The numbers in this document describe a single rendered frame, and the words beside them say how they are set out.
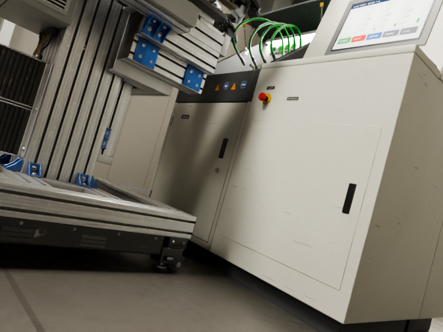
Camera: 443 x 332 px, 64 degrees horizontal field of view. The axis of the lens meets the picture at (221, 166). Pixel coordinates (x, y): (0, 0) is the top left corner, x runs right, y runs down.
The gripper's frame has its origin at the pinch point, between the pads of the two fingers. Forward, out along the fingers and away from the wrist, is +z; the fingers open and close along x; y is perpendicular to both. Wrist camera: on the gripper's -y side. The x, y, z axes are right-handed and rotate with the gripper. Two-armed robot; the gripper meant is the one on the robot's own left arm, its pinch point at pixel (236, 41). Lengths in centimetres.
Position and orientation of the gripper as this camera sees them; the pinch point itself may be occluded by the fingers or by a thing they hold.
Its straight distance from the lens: 219.3
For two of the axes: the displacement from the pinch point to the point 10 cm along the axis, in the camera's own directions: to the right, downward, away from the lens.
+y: -8.1, 4.5, -3.7
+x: 3.2, -1.9, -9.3
